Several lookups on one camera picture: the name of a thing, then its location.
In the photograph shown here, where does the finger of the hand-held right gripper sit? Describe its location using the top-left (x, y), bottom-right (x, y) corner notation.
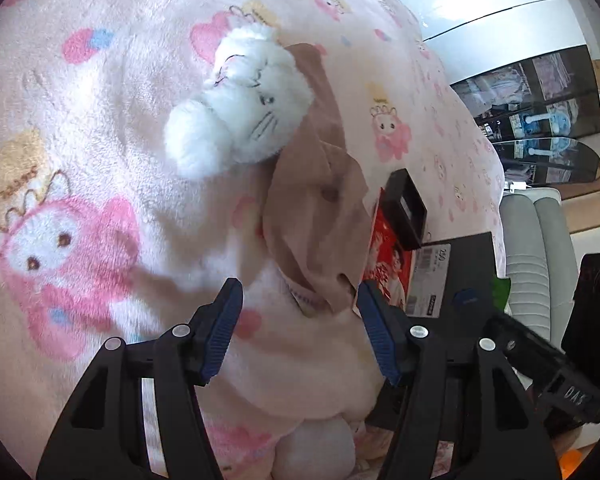
top-left (452, 287), bottom-right (568, 391)

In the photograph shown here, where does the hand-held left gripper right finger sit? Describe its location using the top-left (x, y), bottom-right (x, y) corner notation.
top-left (356, 280), bottom-right (563, 480)

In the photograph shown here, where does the white plush toy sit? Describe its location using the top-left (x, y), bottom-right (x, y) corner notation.
top-left (164, 24), bottom-right (315, 180)

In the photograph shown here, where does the dark display cabinet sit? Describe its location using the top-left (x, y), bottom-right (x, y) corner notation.
top-left (450, 45), bottom-right (600, 141)

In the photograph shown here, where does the glass table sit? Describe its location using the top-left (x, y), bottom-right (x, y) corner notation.
top-left (492, 136), bottom-right (600, 186)

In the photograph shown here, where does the beige cloth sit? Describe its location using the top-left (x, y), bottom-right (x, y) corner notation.
top-left (260, 42), bottom-right (371, 318)

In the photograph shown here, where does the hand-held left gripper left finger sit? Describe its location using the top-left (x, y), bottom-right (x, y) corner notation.
top-left (36, 276), bottom-right (244, 480)

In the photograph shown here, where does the pink printed blanket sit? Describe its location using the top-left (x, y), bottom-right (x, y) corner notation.
top-left (0, 0), bottom-right (506, 480)

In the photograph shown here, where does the black cardboard box container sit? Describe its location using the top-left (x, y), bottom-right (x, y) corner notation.
top-left (375, 231), bottom-right (506, 431)

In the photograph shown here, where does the red envelope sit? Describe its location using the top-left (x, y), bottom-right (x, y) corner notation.
top-left (362, 187), bottom-right (416, 311)

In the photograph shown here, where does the black photo frame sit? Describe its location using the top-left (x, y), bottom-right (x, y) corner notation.
top-left (381, 169), bottom-right (427, 251)

